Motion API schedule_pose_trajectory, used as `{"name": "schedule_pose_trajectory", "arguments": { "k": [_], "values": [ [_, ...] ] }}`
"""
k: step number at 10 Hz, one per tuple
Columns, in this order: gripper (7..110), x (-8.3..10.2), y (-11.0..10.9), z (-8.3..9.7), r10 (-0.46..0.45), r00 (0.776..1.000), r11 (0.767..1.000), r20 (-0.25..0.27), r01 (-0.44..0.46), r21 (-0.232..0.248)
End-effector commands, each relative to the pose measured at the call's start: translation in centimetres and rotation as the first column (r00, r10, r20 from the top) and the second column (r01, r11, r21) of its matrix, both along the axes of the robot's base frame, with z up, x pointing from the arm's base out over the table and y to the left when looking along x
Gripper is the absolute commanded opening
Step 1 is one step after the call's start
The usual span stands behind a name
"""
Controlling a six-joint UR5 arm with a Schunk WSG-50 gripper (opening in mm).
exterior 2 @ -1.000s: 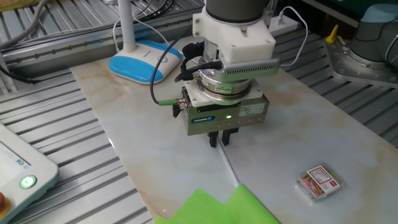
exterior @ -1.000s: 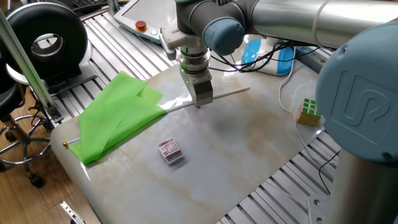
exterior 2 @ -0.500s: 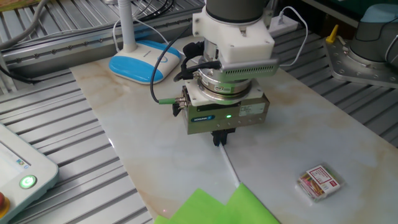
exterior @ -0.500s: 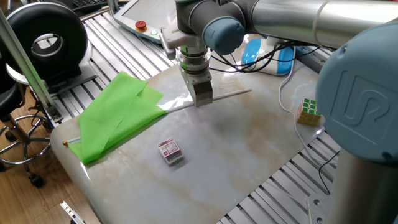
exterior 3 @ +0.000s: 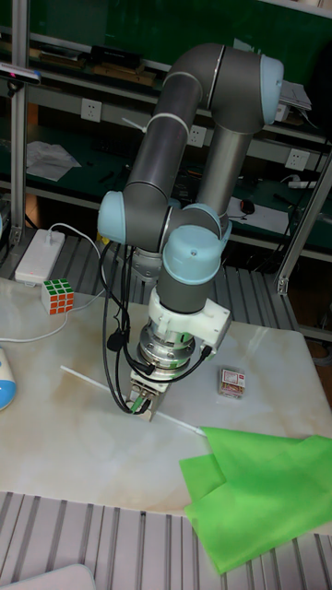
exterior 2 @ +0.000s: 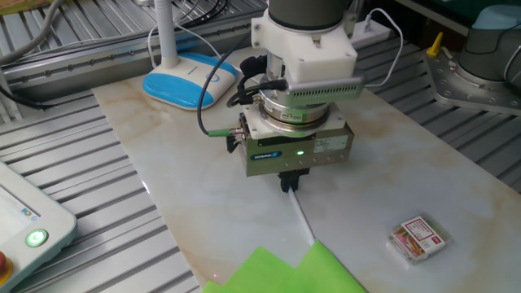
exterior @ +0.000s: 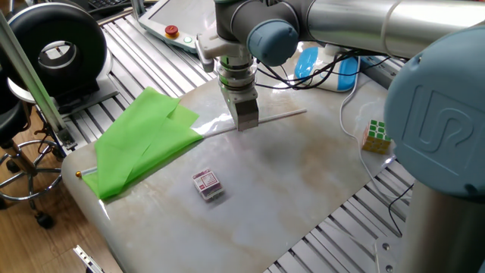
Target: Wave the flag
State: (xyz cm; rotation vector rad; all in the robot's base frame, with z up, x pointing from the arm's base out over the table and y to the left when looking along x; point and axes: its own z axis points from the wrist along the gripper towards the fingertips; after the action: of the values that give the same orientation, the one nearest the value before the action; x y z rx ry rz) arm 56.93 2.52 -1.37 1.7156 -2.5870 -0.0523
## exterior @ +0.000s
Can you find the aluminium frame post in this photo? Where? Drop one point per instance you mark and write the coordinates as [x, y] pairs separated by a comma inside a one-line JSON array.
[[34, 79]]

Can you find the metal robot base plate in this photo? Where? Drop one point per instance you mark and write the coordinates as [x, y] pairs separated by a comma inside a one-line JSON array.
[[386, 258]]

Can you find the Rubik's cube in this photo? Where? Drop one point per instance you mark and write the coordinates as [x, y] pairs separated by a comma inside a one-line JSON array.
[[373, 138]]

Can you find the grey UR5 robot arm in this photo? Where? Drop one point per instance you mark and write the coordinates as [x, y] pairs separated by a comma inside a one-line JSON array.
[[435, 113]]

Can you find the metal bracket strip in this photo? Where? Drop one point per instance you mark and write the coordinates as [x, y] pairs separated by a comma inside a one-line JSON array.
[[87, 259]]

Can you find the black office stool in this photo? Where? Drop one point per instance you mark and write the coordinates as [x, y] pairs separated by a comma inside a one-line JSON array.
[[11, 121]]

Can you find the black keyboard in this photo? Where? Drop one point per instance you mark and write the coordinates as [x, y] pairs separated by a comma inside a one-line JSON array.
[[106, 4]]

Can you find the aluminium frame rail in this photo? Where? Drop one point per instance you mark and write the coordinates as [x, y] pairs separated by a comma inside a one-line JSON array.
[[379, 74]]

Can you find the green flag with white pole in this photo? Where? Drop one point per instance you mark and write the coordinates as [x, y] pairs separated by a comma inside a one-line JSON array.
[[144, 132]]

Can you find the marble pattern board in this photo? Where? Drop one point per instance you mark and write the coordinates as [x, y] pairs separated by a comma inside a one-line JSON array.
[[265, 189]]

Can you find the blue and white desk lamp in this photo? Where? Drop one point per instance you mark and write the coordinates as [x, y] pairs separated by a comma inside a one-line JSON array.
[[345, 76]]

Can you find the silver Schunk gripper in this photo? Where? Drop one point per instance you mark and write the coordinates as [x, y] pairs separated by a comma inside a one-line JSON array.
[[246, 113]]

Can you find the white teach pendant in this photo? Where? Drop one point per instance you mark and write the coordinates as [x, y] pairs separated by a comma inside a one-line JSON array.
[[170, 19]]

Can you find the clear box of paper clips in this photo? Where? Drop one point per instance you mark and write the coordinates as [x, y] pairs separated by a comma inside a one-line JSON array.
[[206, 184]]

